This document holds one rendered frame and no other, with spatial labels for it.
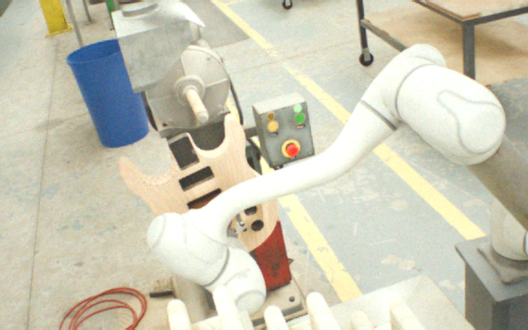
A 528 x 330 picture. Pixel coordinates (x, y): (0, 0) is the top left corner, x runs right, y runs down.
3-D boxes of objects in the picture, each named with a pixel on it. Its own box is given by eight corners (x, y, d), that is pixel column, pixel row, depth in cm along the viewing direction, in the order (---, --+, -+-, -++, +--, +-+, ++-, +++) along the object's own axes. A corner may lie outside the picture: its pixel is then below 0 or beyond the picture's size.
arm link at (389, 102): (347, 90, 129) (379, 110, 118) (401, 25, 127) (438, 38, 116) (383, 122, 136) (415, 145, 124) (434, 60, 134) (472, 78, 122)
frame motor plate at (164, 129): (148, 102, 221) (146, 93, 219) (211, 84, 225) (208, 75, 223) (160, 139, 190) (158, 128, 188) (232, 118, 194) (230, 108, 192)
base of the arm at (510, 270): (524, 226, 181) (524, 212, 178) (565, 269, 161) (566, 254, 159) (469, 241, 180) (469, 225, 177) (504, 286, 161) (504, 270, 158)
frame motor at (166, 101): (146, 99, 216) (126, 30, 204) (216, 79, 220) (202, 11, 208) (159, 143, 181) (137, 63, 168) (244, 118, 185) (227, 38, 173)
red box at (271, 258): (248, 258, 257) (231, 185, 240) (276, 248, 259) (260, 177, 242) (265, 292, 236) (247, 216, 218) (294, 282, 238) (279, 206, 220)
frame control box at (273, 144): (240, 159, 218) (225, 93, 206) (295, 142, 221) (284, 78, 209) (258, 190, 197) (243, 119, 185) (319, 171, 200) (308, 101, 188)
